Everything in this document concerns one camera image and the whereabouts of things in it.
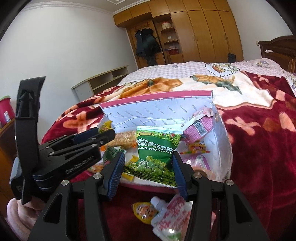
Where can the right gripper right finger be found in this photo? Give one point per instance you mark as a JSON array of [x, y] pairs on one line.
[[217, 206]]

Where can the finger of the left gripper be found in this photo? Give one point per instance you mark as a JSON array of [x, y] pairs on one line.
[[69, 140], [80, 149]]

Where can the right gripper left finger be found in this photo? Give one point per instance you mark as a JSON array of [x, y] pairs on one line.
[[59, 220]]

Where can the yellow candy packet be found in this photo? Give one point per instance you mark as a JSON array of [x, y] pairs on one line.
[[104, 126]]

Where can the burger gummy packet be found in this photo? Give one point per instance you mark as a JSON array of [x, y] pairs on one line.
[[197, 147], [97, 168]]

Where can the green peas packet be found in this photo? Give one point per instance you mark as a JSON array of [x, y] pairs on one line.
[[155, 146]]

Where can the pink peach jelly pouch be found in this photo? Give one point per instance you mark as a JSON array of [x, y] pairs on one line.
[[172, 220]]

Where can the purple jelly cup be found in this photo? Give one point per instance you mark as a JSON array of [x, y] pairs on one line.
[[196, 161]]

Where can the orange jelly cup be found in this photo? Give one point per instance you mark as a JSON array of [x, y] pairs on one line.
[[144, 211]]

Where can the green snack packet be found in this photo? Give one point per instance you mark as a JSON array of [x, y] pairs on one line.
[[111, 152]]

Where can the orange cracker packet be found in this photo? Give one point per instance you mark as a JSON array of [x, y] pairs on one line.
[[125, 140]]

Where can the left hand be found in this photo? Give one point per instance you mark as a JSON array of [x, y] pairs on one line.
[[22, 218]]

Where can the low white shelf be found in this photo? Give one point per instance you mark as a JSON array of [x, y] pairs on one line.
[[98, 83]]

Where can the pink cardboard box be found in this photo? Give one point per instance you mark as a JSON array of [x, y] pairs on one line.
[[172, 111]]

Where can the red container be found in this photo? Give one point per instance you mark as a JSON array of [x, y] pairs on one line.
[[6, 111]]

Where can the black hanging jacket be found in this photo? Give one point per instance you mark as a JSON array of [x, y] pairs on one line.
[[147, 46]]

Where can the red floral blanket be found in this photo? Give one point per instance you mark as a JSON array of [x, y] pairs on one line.
[[259, 115]]

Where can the wooden wardrobe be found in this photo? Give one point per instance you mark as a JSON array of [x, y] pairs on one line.
[[186, 30]]

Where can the wooden headboard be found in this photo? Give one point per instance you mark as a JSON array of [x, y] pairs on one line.
[[281, 50]]

